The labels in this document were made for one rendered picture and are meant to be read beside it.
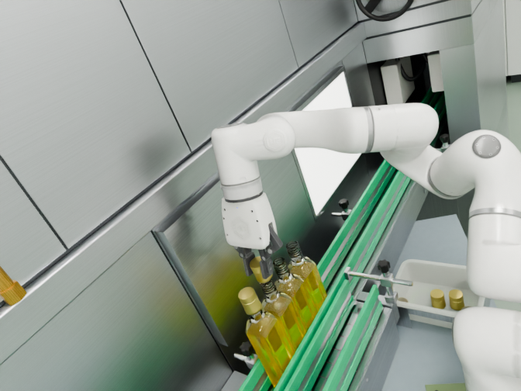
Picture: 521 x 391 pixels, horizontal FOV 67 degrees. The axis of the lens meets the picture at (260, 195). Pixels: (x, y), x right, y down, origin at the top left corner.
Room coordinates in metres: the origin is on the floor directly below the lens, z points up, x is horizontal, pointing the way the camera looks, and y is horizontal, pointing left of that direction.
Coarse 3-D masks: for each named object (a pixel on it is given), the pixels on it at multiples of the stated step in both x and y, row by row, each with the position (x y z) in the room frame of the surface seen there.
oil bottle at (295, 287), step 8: (296, 280) 0.68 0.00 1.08; (280, 288) 0.68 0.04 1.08; (288, 288) 0.67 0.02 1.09; (296, 288) 0.67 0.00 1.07; (304, 288) 0.69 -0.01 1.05; (296, 296) 0.66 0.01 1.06; (304, 296) 0.68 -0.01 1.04; (296, 304) 0.66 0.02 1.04; (304, 304) 0.67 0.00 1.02; (312, 304) 0.69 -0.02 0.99; (304, 312) 0.66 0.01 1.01; (312, 312) 0.68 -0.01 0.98; (304, 320) 0.66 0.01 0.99; (312, 320) 0.68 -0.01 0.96
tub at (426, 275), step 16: (400, 272) 0.83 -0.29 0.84; (416, 272) 0.85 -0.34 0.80; (432, 272) 0.82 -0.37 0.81; (448, 272) 0.79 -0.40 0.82; (464, 272) 0.76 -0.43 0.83; (400, 288) 0.81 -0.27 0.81; (416, 288) 0.82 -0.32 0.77; (432, 288) 0.80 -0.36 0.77; (448, 288) 0.78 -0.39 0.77; (464, 288) 0.76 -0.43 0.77; (400, 304) 0.73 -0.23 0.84; (416, 304) 0.71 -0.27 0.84; (448, 304) 0.73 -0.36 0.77; (464, 304) 0.71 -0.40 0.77; (480, 304) 0.64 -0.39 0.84
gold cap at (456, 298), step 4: (452, 292) 0.73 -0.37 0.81; (456, 292) 0.72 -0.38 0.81; (460, 292) 0.72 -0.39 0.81; (452, 296) 0.71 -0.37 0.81; (456, 296) 0.71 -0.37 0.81; (460, 296) 0.71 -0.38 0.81; (452, 300) 0.71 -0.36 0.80; (456, 300) 0.70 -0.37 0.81; (460, 300) 0.70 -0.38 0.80; (452, 304) 0.71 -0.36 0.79; (456, 304) 0.70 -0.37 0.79; (460, 304) 0.70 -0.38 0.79; (452, 308) 0.71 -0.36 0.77; (456, 308) 0.71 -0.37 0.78; (460, 308) 0.70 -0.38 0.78
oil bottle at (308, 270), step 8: (304, 256) 0.74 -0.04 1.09; (288, 264) 0.74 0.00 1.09; (304, 264) 0.72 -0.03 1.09; (312, 264) 0.72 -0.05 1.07; (296, 272) 0.71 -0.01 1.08; (304, 272) 0.70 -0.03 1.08; (312, 272) 0.72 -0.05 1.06; (304, 280) 0.70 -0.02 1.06; (312, 280) 0.71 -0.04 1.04; (320, 280) 0.73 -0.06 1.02; (312, 288) 0.70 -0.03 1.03; (320, 288) 0.72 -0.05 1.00; (312, 296) 0.70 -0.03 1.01; (320, 296) 0.71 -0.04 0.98; (320, 304) 0.71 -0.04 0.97
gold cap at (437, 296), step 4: (432, 292) 0.75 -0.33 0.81; (436, 292) 0.74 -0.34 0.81; (440, 292) 0.74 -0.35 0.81; (432, 296) 0.74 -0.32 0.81; (436, 296) 0.73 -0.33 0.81; (440, 296) 0.73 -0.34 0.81; (432, 300) 0.74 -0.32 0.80; (436, 300) 0.73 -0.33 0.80; (440, 300) 0.73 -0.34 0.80; (444, 300) 0.73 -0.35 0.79; (432, 304) 0.75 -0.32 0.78; (436, 304) 0.73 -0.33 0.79; (440, 304) 0.73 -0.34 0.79; (444, 304) 0.73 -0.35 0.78; (440, 308) 0.73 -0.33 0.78
